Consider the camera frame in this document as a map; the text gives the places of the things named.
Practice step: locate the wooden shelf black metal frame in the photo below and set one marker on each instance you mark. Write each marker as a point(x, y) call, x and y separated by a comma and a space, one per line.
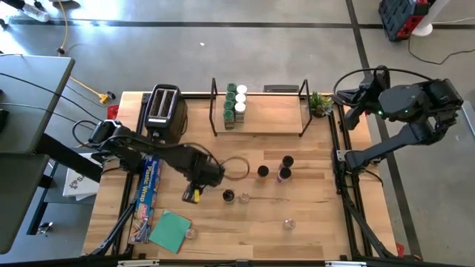
point(278, 115)

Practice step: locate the white-lid spice jar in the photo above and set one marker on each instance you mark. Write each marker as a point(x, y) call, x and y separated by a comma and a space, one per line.
point(240, 107)
point(242, 89)
point(240, 98)

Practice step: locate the small metal clamp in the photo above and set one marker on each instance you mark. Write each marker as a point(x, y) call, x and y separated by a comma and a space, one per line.
point(44, 228)

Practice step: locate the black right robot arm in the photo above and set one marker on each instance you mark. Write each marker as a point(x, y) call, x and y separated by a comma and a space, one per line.
point(393, 146)

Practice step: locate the silver metal bracket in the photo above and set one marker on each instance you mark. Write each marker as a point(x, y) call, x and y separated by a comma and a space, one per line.
point(346, 263)
point(139, 263)

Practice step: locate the red and black crate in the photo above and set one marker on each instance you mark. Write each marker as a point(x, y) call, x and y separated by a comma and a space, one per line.
point(399, 18)

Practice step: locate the white stand with round base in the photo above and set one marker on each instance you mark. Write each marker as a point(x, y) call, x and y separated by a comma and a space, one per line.
point(423, 29)

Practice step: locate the white power strip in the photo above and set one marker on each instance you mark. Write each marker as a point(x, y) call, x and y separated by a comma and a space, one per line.
point(36, 13)

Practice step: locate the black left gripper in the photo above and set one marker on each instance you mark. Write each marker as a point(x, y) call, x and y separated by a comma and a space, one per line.
point(208, 172)

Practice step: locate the black desk beam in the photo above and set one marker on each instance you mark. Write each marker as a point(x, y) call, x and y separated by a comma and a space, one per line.
point(70, 159)

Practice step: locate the black-lid spice jar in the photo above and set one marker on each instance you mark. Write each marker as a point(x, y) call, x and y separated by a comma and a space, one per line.
point(287, 161)
point(228, 195)

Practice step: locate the teal cloth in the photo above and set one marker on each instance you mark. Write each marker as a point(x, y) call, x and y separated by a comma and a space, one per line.
point(170, 230)

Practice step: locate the cork-lid glass jar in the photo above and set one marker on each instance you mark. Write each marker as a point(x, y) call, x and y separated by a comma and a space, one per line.
point(289, 224)
point(192, 234)
point(244, 197)

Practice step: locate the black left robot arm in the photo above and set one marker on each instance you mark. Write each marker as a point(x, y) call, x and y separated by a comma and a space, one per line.
point(156, 148)

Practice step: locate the grey desk top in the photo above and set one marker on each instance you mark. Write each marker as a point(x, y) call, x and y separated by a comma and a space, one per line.
point(18, 204)
point(33, 111)

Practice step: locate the blue plastic wrap box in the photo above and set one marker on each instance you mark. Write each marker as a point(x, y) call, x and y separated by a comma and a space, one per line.
point(146, 196)

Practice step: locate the black-lid jar purple label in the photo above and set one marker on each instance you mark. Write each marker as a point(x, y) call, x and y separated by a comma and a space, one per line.
point(285, 173)

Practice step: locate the black two-slot toaster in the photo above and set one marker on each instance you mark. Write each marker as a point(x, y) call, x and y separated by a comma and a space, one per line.
point(165, 107)

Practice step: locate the black plug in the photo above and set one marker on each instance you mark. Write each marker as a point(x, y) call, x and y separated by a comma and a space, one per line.
point(111, 95)

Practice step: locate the small green succulent plant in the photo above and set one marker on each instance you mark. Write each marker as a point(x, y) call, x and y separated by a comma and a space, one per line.
point(321, 105)

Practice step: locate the black-lid jar orange label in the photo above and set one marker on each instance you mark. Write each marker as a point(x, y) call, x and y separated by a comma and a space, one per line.
point(262, 170)

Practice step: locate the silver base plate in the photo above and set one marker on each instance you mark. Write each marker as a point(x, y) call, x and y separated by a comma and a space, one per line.
point(342, 155)

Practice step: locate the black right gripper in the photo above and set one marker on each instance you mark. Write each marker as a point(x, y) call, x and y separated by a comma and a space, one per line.
point(369, 94)

